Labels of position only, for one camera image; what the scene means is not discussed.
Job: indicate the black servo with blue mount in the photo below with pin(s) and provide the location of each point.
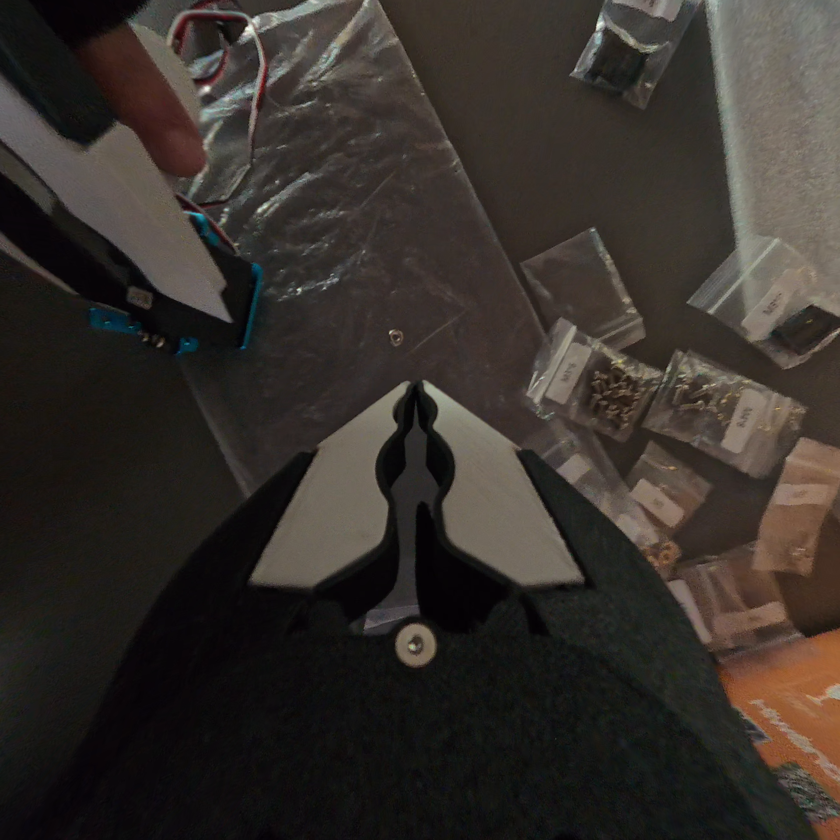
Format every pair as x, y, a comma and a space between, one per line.
223, 315

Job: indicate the large clear plastic bag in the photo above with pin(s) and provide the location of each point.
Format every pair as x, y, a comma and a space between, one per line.
367, 229

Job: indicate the person's left hand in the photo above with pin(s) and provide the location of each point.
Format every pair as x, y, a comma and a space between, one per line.
157, 111

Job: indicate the clear bag with black parts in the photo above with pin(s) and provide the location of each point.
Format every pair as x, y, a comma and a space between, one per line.
623, 59

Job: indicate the white foam sheet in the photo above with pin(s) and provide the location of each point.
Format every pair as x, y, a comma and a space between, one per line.
781, 131

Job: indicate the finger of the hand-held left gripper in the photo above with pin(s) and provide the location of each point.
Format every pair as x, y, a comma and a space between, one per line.
131, 203
39, 262

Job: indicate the pile of small screw bags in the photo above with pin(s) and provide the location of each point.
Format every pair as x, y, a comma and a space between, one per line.
689, 426

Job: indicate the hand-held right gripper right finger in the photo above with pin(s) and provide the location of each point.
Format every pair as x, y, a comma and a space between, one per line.
505, 512

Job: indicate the orange cardboard box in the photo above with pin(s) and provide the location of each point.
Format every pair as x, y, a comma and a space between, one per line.
787, 722

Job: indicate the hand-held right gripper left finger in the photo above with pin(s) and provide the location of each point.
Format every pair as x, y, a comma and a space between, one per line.
328, 512

